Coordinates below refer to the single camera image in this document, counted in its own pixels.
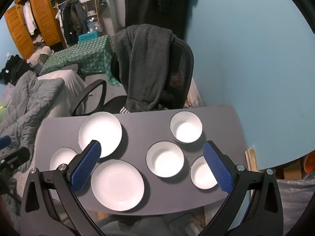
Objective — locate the orange plastic basin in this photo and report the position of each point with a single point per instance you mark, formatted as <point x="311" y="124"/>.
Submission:
<point x="309" y="163"/>

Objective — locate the wooden plank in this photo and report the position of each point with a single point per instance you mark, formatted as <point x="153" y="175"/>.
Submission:
<point x="251" y="158"/>

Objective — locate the black puffer jacket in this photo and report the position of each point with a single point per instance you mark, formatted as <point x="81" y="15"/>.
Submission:
<point x="157" y="5"/>

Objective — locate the cardboard box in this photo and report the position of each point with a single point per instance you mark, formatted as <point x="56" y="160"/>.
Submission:
<point x="290" y="170"/>

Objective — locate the silver foil sheet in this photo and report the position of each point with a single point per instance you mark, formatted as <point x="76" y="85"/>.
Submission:
<point x="292" y="201"/>

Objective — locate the white plate with black rim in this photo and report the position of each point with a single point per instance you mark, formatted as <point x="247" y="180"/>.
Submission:
<point x="103" y="130"/>
<point x="61" y="158"/>
<point x="117" y="184"/>

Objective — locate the clear plastic container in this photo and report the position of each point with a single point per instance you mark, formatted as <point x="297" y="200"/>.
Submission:
<point x="184" y="223"/>

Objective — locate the black bag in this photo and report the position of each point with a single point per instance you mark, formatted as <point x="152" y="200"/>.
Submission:
<point x="14" y="68"/>

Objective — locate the dark hanging clothes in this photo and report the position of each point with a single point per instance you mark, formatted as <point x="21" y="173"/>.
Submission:
<point x="73" y="22"/>

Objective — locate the white duvet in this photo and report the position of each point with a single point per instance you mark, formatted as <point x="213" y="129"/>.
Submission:
<point x="71" y="83"/>

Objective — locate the grey quilt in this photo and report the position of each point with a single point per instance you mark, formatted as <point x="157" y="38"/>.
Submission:
<point x="27" y="103"/>

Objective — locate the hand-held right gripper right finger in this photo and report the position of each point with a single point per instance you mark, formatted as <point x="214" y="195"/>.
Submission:
<point x="219" y="167"/>

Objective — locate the black office chair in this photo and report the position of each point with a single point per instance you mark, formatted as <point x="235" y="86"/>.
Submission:
<point x="183" y="59"/>

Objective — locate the dark grey fleece robe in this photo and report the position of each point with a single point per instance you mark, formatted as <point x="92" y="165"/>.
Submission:
<point x="142" y="66"/>

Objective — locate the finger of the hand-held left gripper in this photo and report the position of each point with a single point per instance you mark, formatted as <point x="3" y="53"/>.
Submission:
<point x="5" y="141"/>
<point x="16" y="156"/>

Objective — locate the green checkered tablecloth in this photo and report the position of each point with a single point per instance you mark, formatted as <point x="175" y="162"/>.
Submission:
<point x="81" y="54"/>

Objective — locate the teal storage box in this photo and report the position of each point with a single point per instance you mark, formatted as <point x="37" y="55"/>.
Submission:
<point x="88" y="37"/>

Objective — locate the wooden louvered wardrobe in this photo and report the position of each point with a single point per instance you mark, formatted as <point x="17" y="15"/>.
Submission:
<point x="41" y="12"/>

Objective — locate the white bowl with black rim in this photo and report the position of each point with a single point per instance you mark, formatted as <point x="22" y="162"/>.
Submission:
<point x="186" y="127"/>
<point x="165" y="159"/>
<point x="200" y="174"/>

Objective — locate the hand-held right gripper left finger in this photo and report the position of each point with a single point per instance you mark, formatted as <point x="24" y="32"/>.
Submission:
<point x="85" y="167"/>

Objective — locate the white hanging shirt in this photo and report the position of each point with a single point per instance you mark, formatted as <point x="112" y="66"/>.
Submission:
<point x="29" y="19"/>

